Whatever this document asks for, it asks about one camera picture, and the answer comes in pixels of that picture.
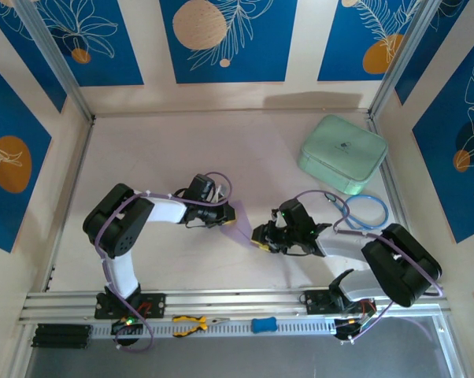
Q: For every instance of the aluminium rail frame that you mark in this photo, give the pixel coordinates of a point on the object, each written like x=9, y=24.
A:
x=241, y=299

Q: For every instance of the small electronics board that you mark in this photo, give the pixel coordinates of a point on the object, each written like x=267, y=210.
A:
x=123, y=327
x=345, y=328

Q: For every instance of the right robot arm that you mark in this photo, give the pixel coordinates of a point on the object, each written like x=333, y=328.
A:
x=343, y=248

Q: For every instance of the blue bone-shaped sponge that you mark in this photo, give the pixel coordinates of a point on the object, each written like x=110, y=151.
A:
x=264, y=325

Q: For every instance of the aluminium frame post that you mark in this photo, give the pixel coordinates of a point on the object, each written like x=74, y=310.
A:
x=403, y=55
x=55, y=55

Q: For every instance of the black stacked blocks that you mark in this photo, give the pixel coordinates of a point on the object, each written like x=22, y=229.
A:
x=61, y=336

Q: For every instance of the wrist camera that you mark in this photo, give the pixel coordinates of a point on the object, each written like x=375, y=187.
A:
x=222, y=190
x=278, y=220

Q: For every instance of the purple paper sheet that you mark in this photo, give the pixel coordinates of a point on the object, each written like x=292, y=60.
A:
x=241, y=224

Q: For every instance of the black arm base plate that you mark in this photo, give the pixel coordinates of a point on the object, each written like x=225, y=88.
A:
x=312, y=301
x=158, y=305

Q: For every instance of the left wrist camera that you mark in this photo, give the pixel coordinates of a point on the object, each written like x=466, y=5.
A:
x=222, y=190

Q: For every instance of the blue floral wall poster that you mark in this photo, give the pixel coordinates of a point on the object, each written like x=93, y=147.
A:
x=339, y=39
x=16, y=27
x=115, y=39
x=438, y=51
x=449, y=177
x=8, y=118
x=260, y=47

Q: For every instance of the blue stethoscope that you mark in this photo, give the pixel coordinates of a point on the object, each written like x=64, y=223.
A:
x=330, y=197

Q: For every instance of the mint green zip case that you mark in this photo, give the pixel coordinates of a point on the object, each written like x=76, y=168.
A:
x=339, y=149

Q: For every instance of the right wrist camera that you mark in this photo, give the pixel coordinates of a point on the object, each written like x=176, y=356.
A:
x=278, y=220

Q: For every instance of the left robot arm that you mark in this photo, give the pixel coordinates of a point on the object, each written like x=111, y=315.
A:
x=166, y=212

